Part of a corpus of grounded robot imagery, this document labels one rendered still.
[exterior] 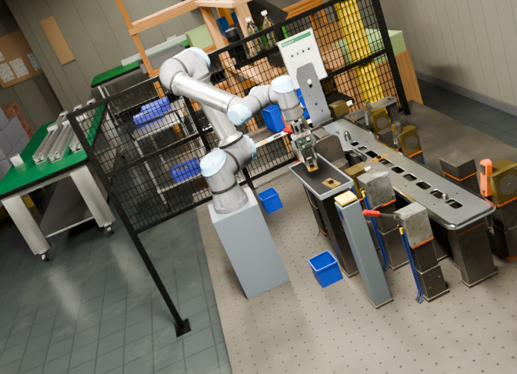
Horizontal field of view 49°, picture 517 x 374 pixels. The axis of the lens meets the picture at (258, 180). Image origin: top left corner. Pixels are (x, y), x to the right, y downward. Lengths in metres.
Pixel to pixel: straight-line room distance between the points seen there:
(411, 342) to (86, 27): 9.34
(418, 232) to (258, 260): 0.74
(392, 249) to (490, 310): 0.45
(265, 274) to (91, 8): 8.65
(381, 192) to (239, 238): 0.61
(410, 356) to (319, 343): 0.34
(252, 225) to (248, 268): 0.20
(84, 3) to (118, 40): 0.82
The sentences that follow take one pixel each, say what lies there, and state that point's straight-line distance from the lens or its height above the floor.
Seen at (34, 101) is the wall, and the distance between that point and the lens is 11.04.
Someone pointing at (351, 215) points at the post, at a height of 1.10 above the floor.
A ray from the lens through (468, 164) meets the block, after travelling 2.30.
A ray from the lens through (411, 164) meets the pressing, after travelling 2.45.
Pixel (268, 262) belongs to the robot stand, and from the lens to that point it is 2.45.
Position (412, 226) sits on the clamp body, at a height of 1.02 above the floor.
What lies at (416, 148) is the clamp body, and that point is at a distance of 2.69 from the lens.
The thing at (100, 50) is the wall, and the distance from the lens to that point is 10.74.
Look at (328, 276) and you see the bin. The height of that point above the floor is 0.74.
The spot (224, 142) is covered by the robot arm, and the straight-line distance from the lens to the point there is 2.38.
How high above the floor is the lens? 2.07
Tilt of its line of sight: 23 degrees down
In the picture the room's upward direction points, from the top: 22 degrees counter-clockwise
